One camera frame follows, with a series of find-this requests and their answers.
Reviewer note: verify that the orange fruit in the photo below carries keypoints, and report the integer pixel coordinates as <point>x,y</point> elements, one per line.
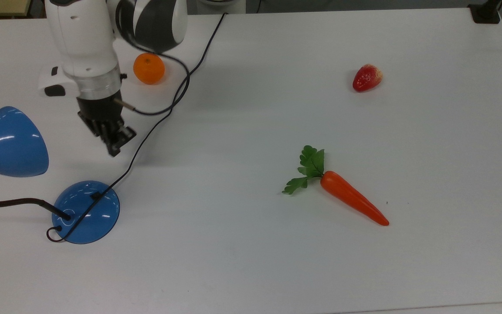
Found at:
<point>150,70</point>

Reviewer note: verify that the black table clamp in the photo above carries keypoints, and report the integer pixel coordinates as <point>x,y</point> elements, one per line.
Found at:
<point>484,13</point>

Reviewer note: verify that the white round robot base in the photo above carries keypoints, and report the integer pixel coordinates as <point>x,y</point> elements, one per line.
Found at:
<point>221,4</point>

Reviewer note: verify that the orange toy carrot green leaves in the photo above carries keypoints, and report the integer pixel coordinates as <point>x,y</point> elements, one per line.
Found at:
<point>349,196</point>

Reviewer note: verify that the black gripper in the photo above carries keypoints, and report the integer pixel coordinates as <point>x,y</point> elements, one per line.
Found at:
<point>100,109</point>

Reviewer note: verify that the red toy strawberry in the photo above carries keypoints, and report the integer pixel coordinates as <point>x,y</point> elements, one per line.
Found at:
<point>365,78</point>

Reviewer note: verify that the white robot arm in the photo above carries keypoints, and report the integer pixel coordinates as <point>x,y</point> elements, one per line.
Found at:
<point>85,39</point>

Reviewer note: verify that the blue desk lamp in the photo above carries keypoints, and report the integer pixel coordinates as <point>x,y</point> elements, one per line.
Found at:
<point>87,216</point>

